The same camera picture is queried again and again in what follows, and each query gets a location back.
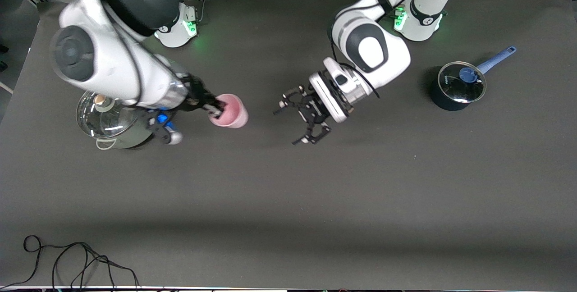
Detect black right arm base cables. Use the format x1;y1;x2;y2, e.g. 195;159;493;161
169;0;206;27

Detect glass lid with metal knob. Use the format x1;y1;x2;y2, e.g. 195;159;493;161
76;91;141;140

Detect pink plastic cup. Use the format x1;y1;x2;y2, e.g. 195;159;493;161
208;93;249;129

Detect glass lid with blue knob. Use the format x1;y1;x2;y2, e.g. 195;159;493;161
437;61;487;104

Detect dark blue saucepan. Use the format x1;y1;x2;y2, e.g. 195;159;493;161
429;46;517;112

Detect pale grey two-handled pot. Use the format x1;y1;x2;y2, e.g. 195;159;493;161
76;91;156;150

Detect black right arm wrist cable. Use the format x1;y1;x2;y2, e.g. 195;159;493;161
92;0;146;103

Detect dark grey table cloth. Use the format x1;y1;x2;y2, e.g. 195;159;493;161
0;0;577;290

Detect thin black loose cable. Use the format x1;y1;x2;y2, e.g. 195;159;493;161
0;235;140;291

